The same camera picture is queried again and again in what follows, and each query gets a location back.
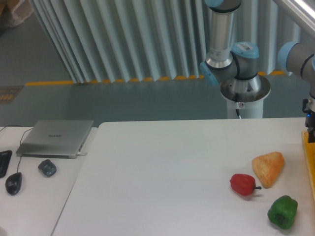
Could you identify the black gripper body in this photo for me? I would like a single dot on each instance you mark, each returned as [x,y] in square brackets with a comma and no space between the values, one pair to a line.
[308,107]

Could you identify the black computer mouse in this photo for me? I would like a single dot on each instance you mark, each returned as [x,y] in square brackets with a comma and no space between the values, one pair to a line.
[13,183]

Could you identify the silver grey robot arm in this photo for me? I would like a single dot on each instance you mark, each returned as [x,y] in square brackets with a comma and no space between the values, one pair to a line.
[235,68]

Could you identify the green bell pepper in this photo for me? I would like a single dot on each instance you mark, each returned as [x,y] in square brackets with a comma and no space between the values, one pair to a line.
[283,211]

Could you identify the red bell pepper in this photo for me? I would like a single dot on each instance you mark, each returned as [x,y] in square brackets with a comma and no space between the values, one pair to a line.
[243,184]

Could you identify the yellow woven basket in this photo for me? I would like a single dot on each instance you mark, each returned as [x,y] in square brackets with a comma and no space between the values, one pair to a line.
[309,154]

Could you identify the orange bread wedge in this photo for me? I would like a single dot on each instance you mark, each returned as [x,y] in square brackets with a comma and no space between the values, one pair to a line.
[268,167]

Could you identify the white corrugated partition screen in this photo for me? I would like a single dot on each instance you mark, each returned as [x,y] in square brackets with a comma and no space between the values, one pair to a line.
[141,39]

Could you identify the silver closed laptop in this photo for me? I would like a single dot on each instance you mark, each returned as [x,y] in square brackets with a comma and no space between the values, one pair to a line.
[55,138]

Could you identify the dark earbuds case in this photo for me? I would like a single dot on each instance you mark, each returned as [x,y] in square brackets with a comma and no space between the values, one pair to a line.
[47,167]

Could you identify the black keyboard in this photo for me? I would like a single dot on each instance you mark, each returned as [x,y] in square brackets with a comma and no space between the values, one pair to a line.
[5,157]

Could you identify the cardboard box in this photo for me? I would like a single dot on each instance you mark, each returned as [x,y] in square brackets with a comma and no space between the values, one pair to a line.
[14,12]

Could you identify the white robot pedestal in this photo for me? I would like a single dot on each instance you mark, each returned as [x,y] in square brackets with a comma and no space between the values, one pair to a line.
[245,98]

